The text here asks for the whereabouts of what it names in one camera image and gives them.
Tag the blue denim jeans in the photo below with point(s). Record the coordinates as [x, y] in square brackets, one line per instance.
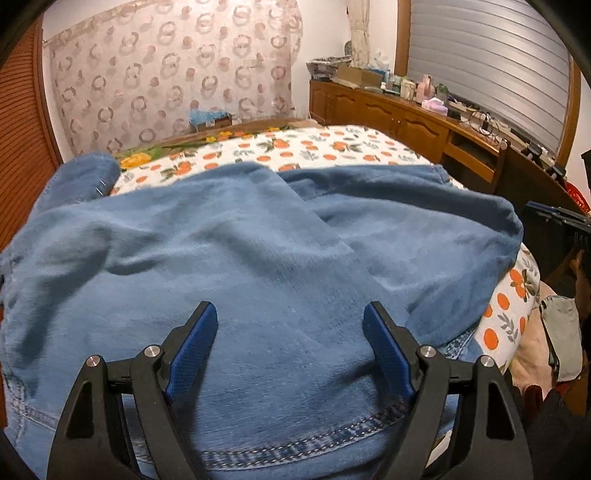
[291, 389]

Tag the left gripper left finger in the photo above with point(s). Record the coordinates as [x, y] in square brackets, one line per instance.
[92, 440]

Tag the wicker basket on sideboard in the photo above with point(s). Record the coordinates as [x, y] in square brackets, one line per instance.
[326, 68]

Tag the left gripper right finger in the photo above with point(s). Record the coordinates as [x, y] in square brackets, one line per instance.
[462, 422]

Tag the cardboard box on sideboard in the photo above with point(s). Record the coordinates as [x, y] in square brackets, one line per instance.
[355, 77]

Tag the pink bottle on sideboard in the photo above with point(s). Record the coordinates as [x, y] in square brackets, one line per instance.
[425, 90]

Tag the right hand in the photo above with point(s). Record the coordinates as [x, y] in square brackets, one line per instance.
[580, 266]

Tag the folded blue jeans stack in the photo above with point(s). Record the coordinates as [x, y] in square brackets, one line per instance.
[87, 177]

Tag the pink circle pattern curtain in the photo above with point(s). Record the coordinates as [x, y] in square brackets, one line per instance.
[133, 74]

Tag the floral yellow red blanket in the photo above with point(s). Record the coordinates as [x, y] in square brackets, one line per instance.
[174, 145]

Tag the brown louvered wardrobe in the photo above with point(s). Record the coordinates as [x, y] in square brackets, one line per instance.
[29, 151]

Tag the cream tied window curtain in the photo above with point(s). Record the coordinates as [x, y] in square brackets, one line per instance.
[359, 24]

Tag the orange print bed sheet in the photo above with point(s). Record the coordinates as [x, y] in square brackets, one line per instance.
[502, 325]

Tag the wooden sideboard cabinet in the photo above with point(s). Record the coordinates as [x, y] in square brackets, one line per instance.
[475, 160]

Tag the cardboard box with blue bag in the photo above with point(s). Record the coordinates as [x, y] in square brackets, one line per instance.
[202, 120]

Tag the grey roller window blind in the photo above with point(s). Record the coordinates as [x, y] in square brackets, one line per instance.
[500, 55]

